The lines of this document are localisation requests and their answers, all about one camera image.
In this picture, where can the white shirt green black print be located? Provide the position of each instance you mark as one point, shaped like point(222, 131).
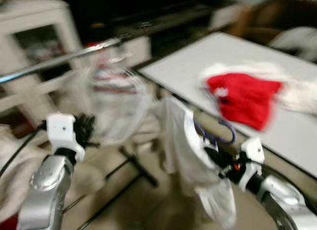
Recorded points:
point(183, 146)

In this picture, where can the red clothes hanger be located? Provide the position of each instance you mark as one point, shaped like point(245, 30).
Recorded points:
point(116, 87)

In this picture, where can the light grey jacket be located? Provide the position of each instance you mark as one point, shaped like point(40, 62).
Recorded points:
point(119, 111)

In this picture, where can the red shirt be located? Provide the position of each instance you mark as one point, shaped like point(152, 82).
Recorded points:
point(242, 96)

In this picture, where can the white garment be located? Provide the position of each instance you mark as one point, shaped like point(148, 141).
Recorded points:
point(302, 99)
point(15, 185)

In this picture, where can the white glass door cabinet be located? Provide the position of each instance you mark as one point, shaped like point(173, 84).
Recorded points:
point(29, 15)

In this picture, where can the black cabinet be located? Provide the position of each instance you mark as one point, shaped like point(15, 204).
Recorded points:
point(148, 12)

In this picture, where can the brown armchair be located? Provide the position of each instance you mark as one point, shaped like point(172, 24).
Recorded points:
point(267, 17)

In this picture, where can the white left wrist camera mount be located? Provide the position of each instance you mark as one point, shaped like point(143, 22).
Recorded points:
point(62, 131)

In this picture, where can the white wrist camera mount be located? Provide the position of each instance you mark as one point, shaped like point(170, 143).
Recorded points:
point(253, 151)
point(62, 131)

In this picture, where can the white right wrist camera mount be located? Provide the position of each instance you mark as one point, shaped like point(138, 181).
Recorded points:
point(253, 151)

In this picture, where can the black clothes rack frame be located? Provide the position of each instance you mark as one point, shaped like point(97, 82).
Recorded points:
point(141, 170)

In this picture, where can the chrome clothes rail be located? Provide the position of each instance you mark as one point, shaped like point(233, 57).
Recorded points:
point(59, 59)

